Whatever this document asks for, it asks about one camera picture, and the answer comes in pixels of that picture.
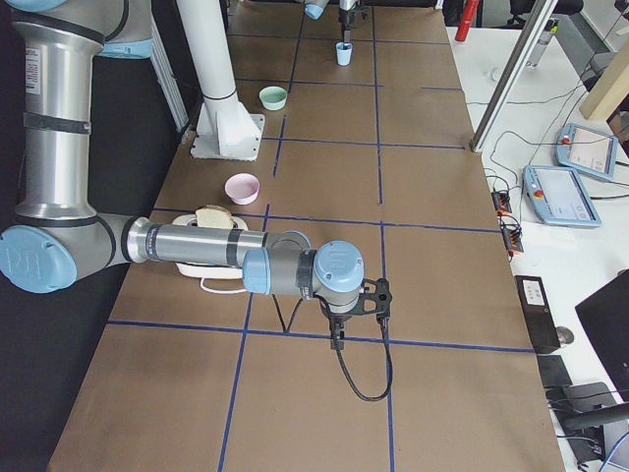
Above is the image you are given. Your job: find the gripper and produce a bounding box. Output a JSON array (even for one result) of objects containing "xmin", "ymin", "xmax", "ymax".
[
  {"xmin": 338, "ymin": 0, "xmax": 367, "ymax": 46},
  {"xmin": 319, "ymin": 300, "xmax": 353, "ymax": 350}
]

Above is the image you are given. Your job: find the light blue cup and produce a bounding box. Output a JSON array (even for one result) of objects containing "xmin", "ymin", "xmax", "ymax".
[{"xmin": 335, "ymin": 41, "xmax": 353, "ymax": 67}]

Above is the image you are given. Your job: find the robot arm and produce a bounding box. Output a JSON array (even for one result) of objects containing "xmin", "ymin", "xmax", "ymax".
[
  {"xmin": 303, "ymin": 0, "xmax": 368, "ymax": 44},
  {"xmin": 1, "ymin": 1, "xmax": 368, "ymax": 348}
]

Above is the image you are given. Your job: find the green bowl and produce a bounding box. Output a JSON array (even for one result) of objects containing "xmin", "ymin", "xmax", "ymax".
[{"xmin": 258, "ymin": 86, "xmax": 288, "ymax": 111}]

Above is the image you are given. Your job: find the red cylinder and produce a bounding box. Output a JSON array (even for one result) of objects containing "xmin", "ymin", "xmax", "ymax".
[{"xmin": 454, "ymin": 0, "xmax": 481, "ymax": 43}]

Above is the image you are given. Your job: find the cream toaster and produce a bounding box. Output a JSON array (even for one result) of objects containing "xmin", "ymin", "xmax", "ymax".
[{"xmin": 176, "ymin": 215, "xmax": 249, "ymax": 279}]

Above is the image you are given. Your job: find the bread slice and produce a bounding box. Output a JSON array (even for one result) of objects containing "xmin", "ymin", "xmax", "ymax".
[{"xmin": 195, "ymin": 206, "xmax": 234, "ymax": 229}]

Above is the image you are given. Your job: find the pink bowl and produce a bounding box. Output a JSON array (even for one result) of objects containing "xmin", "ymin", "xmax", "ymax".
[{"xmin": 224, "ymin": 173, "xmax": 260, "ymax": 206}]

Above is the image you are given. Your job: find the black box with label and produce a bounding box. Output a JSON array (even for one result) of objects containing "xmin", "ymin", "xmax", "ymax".
[{"xmin": 514, "ymin": 275, "xmax": 560, "ymax": 354}]

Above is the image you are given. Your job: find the far teach pendant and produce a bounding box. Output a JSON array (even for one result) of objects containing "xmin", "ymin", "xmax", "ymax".
[{"xmin": 555, "ymin": 123, "xmax": 618, "ymax": 182}]

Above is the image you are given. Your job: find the teach pendant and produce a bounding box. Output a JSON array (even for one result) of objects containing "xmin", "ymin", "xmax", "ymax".
[
  {"xmin": 522, "ymin": 165, "xmax": 602, "ymax": 228},
  {"xmin": 555, "ymin": 123, "xmax": 618, "ymax": 182}
]

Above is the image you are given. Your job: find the near teach pendant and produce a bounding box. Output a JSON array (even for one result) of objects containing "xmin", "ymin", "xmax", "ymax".
[{"xmin": 522, "ymin": 165, "xmax": 602, "ymax": 228}]

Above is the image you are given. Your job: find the black monitor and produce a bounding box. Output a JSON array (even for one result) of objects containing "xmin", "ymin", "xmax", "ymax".
[{"xmin": 576, "ymin": 276, "xmax": 628, "ymax": 400}]

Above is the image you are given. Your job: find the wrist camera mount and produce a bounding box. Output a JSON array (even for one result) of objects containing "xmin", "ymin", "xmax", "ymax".
[{"xmin": 357, "ymin": 277, "xmax": 392, "ymax": 319}]

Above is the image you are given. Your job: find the black camera cable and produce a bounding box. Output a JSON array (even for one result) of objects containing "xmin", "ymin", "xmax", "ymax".
[{"xmin": 272, "ymin": 294, "xmax": 394, "ymax": 402}]

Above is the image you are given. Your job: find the white camera post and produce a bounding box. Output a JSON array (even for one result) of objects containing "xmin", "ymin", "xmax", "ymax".
[{"xmin": 177, "ymin": 0, "xmax": 265, "ymax": 161}]

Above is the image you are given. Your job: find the aluminium frame post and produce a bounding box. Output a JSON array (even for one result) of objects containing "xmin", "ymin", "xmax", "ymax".
[{"xmin": 470, "ymin": 0, "xmax": 558, "ymax": 152}]

